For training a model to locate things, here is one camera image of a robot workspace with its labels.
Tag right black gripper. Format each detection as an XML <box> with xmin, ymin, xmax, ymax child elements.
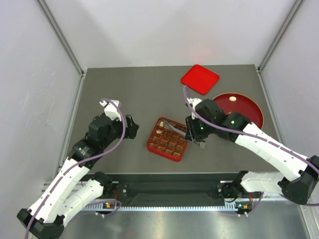
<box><xmin>185</xmin><ymin>113</ymin><xmax>216</xmax><ymax>142</ymax></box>

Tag metal tongs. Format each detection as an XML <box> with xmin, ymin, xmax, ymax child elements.
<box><xmin>163</xmin><ymin>120</ymin><xmax>205</xmax><ymax>149</ymax></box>

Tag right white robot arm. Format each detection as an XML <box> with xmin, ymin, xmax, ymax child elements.
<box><xmin>185</xmin><ymin>98</ymin><xmax>319</xmax><ymax>205</ymax></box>

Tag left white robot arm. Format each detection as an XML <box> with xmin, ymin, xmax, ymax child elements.
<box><xmin>17</xmin><ymin>114</ymin><xmax>139</xmax><ymax>239</ymax></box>

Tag red chocolate box tray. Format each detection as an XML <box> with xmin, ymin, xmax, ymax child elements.
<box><xmin>146</xmin><ymin>117</ymin><xmax>188</xmax><ymax>162</ymax></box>

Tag white round chocolate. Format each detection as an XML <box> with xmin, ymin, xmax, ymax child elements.
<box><xmin>229</xmin><ymin>96</ymin><xmax>236</xmax><ymax>102</ymax></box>

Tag red square box lid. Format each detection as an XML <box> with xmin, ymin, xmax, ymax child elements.
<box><xmin>181</xmin><ymin>65</ymin><xmax>220</xmax><ymax>95</ymax></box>

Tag round red plate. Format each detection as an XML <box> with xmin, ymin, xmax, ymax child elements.
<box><xmin>213</xmin><ymin>93</ymin><xmax>264</xmax><ymax>129</ymax></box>

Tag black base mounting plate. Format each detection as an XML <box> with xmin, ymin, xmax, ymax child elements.
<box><xmin>108</xmin><ymin>173</ymin><xmax>248</xmax><ymax>207</ymax></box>

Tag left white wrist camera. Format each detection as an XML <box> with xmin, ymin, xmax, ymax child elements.
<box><xmin>99</xmin><ymin>100</ymin><xmax>122</xmax><ymax>121</ymax></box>

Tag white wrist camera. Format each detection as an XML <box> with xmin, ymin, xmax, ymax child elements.
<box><xmin>99</xmin><ymin>100</ymin><xmax>122</xmax><ymax>121</ymax></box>
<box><xmin>186</xmin><ymin>98</ymin><xmax>202</xmax><ymax>120</ymax></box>

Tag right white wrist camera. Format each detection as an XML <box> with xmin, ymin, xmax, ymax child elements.
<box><xmin>186</xmin><ymin>98</ymin><xmax>202</xmax><ymax>120</ymax></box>

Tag aluminium front rail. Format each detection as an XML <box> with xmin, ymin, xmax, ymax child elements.
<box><xmin>39</xmin><ymin>181</ymin><xmax>312</xmax><ymax>212</ymax></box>

